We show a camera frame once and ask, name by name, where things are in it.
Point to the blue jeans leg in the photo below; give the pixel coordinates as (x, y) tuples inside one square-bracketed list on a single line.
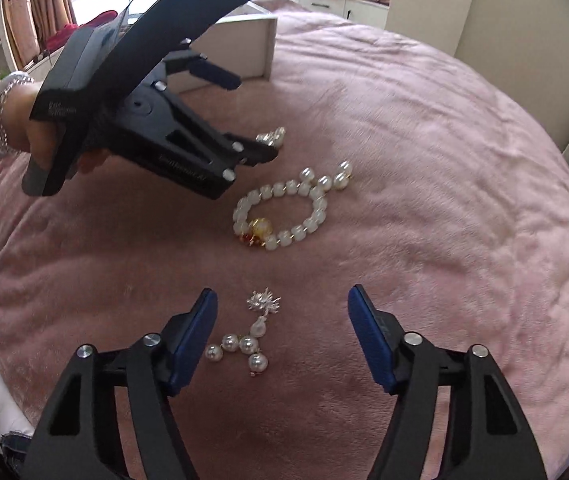
[(17, 452)]

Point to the red cloth pile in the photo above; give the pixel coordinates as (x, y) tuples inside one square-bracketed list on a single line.
[(72, 35)]

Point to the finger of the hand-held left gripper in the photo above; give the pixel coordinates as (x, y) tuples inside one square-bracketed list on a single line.
[(257, 152), (214, 74)]

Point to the silver flower drop earring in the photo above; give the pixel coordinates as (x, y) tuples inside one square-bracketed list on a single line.
[(264, 305)]

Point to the pink chair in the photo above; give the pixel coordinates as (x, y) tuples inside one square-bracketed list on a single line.
[(22, 25)]

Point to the white wardrobe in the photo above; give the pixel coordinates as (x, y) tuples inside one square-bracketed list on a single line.
[(489, 10)]

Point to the person's left hand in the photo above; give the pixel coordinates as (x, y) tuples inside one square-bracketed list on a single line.
[(39, 135)]

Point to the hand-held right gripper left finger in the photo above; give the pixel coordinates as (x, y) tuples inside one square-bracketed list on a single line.
[(192, 347)]

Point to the pink plush blanket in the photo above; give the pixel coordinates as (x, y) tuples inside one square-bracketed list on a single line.
[(414, 210)]

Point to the white window bench cabinet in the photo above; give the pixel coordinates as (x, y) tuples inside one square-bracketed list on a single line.
[(324, 5)]

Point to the pearl cluster earring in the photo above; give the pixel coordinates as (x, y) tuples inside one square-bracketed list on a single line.
[(339, 178), (248, 345)]

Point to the white jewelry box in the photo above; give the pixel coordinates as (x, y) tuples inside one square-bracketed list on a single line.
[(244, 52)]

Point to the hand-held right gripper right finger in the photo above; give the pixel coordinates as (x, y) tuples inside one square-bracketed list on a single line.
[(372, 345)]

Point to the small pearl earring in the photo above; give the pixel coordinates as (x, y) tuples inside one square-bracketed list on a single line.
[(272, 136)]

